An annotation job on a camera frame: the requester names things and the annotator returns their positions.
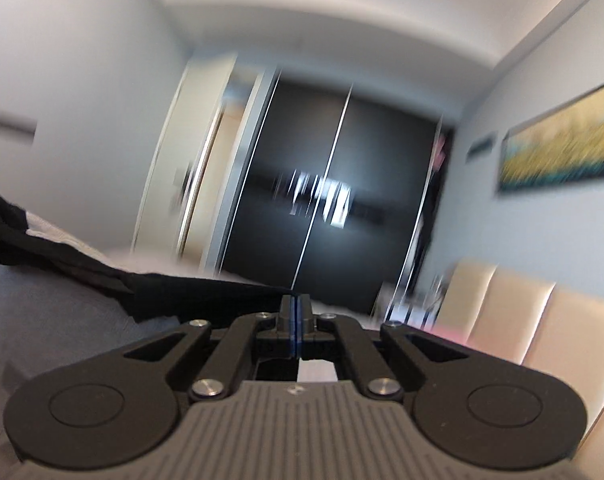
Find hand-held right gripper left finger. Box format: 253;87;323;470
123;296;297;402

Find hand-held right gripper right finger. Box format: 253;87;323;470
298;296;470;401

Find black garment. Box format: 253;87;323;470
0;180;303;326

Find hanging clothes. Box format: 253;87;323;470
422;130;455;281

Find black sliding door wardrobe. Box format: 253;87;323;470
217;72;455;318

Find white room door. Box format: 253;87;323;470
132;55;238;261

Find cream padded headboard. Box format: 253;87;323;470
434;259;604;461

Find polka dot bed sheet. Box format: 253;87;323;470
0;212;383;461

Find wall control panel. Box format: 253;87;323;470
468;132;499;159

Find framed wall painting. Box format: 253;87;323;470
497;76;604;195

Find grey wall fixture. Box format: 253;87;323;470
0;109;38;137

